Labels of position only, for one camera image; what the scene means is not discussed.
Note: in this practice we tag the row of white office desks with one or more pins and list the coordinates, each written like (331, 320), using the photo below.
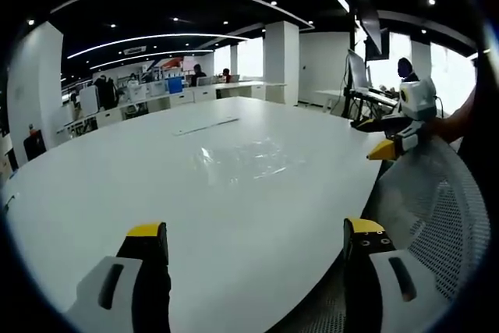
(187, 97)

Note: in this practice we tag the white cabinet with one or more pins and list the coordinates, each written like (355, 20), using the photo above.
(89, 102)

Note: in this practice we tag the computer monitor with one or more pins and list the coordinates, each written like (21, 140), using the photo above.
(358, 71)

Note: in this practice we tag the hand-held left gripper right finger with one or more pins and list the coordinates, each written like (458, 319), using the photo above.
(374, 294)

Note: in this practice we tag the standing desk with equipment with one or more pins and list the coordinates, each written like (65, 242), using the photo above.
(370, 101)

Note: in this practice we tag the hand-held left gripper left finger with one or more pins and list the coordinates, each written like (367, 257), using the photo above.
(117, 294)

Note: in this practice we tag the blue storage box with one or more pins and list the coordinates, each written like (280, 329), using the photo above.
(174, 86)

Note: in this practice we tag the white mesh office chair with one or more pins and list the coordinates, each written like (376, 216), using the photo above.
(448, 212)

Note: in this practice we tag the black coat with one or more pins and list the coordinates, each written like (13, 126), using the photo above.
(106, 93)

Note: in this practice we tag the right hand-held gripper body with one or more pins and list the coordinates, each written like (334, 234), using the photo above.
(417, 99)

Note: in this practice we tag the pile of clear food packaging bags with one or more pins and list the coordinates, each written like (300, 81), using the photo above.
(249, 159)

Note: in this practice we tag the hanging dark screen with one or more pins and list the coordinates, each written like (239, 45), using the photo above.
(377, 42)

